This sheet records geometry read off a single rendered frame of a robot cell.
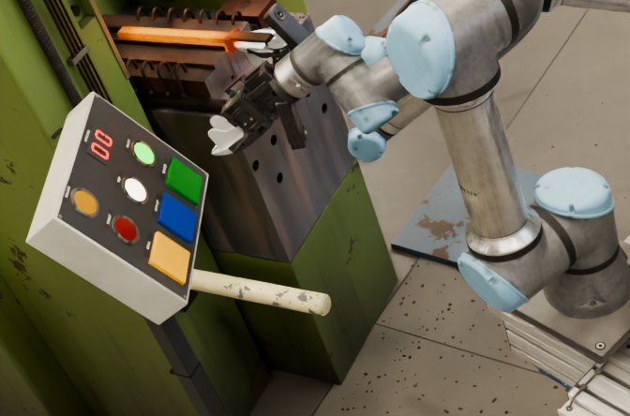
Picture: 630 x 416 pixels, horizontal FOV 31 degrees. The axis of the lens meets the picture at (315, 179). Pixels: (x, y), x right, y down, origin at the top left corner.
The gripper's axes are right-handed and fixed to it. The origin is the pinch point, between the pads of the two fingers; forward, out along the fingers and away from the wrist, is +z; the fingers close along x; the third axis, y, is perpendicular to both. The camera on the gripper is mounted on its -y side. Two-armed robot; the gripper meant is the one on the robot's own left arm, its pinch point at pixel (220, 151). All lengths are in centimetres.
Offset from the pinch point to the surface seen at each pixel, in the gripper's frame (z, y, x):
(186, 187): 9.8, -0.4, 1.9
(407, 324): 43, -98, -47
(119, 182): 10.6, 12.7, 10.5
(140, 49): 27, 7, -52
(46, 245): 16.5, 19.7, 27.0
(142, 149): 10.2, 10.1, -0.3
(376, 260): 39, -82, -58
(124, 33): 30, 11, -57
